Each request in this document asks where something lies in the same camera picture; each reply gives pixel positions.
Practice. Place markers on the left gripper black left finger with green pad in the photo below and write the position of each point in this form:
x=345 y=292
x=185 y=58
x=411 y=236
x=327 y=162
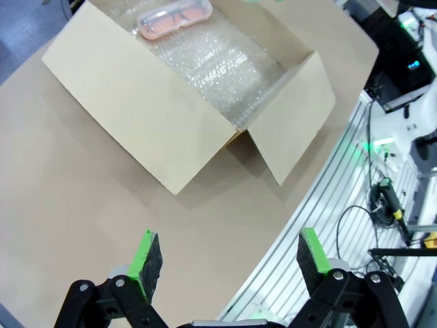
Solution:
x=150 y=263

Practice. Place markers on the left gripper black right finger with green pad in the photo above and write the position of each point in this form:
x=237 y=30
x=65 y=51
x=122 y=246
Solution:
x=312 y=259

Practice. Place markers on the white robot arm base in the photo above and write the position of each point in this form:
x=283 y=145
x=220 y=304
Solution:
x=413 y=123

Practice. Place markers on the translucent pink glasses case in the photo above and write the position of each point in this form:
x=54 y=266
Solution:
x=174 y=18

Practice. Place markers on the dark-framed glasses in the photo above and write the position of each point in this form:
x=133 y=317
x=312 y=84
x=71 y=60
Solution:
x=175 y=17

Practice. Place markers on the black metal bar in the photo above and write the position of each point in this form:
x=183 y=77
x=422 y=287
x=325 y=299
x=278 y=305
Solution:
x=403 y=253

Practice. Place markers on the yellow black plug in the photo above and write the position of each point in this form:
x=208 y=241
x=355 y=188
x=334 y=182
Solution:
x=431 y=241

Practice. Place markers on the open brown cardboard box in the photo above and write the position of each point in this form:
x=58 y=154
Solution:
x=136 y=99

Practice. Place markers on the clear bubble wrap sheet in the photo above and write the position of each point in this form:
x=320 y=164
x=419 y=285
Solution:
x=218 y=65

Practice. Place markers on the black electronics box, blue light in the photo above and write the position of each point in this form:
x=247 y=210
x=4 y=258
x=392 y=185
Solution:
x=399 y=54

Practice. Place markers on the tan cardboard panel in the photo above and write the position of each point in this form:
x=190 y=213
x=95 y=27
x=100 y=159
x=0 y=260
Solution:
x=389 y=7

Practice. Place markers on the white device with green light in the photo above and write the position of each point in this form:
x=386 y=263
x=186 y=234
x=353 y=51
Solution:
x=418 y=17

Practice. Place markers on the slotted aluminium base frame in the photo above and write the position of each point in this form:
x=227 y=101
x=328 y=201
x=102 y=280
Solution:
x=307 y=232

